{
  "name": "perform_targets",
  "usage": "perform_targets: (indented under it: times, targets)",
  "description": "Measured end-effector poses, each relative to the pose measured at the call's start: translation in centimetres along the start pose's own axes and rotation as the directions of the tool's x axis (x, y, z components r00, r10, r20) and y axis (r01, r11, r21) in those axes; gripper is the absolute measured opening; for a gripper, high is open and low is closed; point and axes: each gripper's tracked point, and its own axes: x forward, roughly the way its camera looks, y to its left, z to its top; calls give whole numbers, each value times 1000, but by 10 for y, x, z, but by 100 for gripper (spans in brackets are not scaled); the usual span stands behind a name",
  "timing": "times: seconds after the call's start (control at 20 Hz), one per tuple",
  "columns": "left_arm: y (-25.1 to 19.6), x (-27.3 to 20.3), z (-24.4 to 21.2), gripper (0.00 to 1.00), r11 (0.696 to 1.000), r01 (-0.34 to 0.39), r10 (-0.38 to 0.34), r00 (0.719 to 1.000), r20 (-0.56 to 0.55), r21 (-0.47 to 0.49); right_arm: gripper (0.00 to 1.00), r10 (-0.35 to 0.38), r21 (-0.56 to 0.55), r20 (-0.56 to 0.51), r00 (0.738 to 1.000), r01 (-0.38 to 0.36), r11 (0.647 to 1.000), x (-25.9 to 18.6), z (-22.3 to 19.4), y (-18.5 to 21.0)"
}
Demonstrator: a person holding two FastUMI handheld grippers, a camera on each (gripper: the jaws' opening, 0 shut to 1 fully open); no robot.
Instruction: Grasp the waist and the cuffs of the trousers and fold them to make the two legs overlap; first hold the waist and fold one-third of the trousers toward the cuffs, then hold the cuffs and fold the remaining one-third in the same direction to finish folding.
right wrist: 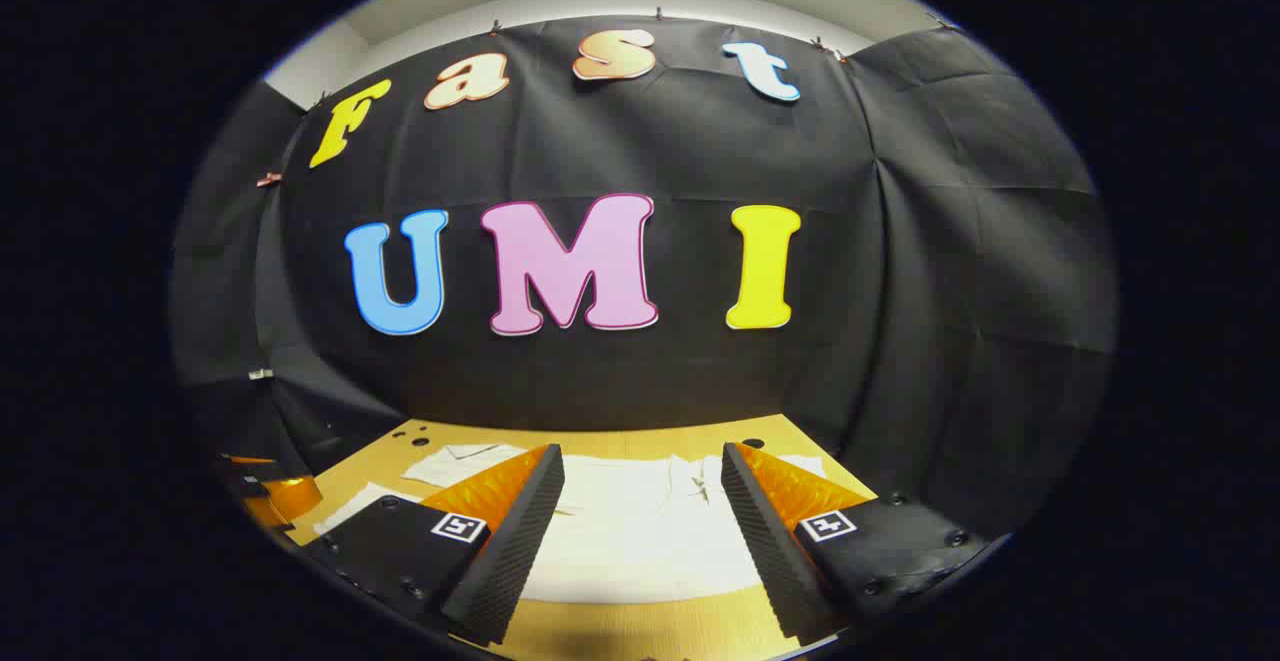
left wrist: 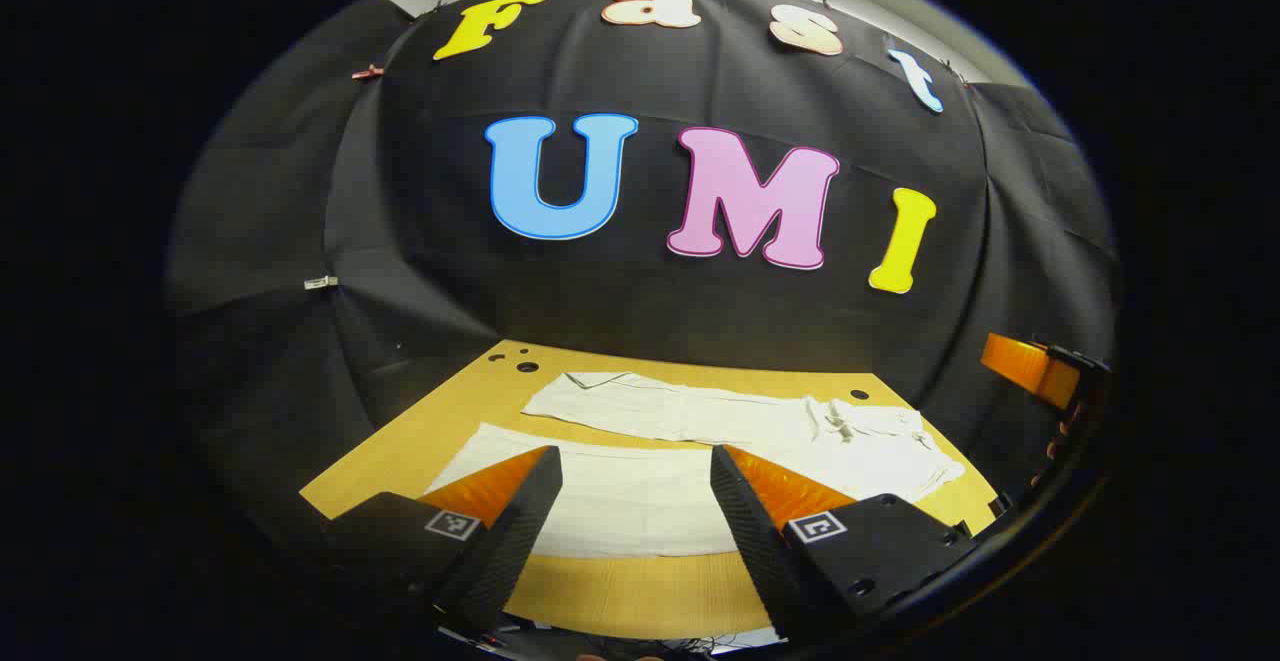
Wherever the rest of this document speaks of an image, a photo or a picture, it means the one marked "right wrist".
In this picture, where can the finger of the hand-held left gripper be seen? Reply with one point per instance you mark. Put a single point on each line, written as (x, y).
(285, 493)

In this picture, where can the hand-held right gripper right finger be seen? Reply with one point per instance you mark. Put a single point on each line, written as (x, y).
(775, 551)

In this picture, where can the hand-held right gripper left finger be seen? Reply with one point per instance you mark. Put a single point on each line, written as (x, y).
(505, 551)

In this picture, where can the white jeans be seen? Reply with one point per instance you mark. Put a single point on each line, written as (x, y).
(640, 531)

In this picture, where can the black backdrop cloth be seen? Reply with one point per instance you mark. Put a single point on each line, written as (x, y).
(650, 151)

